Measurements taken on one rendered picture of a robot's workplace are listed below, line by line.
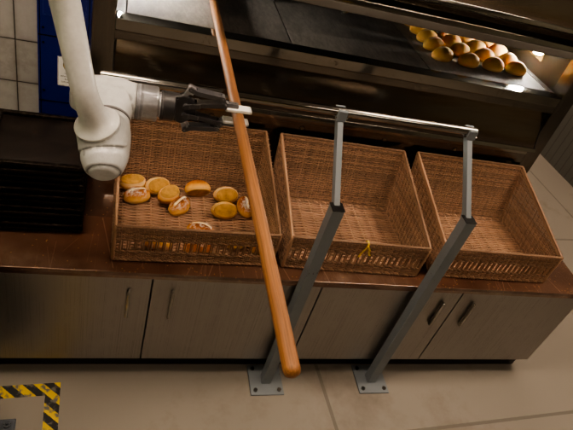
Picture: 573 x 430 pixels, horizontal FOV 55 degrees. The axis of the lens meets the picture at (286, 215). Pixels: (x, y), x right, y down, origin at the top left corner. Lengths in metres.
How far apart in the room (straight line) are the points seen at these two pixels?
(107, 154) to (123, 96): 0.18
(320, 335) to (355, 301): 0.23
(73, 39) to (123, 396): 1.42
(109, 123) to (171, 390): 1.28
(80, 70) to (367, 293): 1.33
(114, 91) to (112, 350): 1.09
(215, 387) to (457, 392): 1.11
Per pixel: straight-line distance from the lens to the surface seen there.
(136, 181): 2.08
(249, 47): 1.99
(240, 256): 1.89
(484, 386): 2.83
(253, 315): 2.06
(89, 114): 1.25
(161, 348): 2.17
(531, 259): 2.40
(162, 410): 2.22
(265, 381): 2.34
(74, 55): 1.22
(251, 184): 1.22
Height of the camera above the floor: 1.92
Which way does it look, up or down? 38 degrees down
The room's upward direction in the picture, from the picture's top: 19 degrees clockwise
